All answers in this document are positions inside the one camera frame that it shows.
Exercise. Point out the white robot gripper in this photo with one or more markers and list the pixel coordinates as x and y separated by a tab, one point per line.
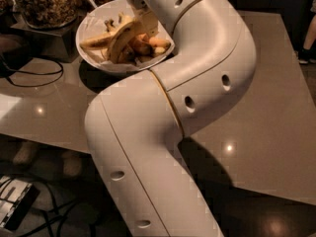
148	20

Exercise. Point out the large yellow banana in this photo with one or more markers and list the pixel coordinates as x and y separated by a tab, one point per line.
126	32

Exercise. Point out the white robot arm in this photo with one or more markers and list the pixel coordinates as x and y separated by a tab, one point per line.
134	126

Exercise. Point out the small orange-yellow banana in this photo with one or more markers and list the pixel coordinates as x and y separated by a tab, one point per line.
156	42

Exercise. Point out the white ceramic bowl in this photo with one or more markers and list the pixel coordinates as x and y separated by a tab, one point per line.
137	55

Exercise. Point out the dark square jar stand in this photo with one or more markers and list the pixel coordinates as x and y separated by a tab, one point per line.
58	44

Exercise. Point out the glass jar of granola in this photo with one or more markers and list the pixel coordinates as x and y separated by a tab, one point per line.
47	14

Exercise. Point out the person's leg in background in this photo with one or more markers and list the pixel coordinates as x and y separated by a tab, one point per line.
308	53

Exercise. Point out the grey electronics box on floor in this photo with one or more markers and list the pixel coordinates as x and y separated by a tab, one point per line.
16	199

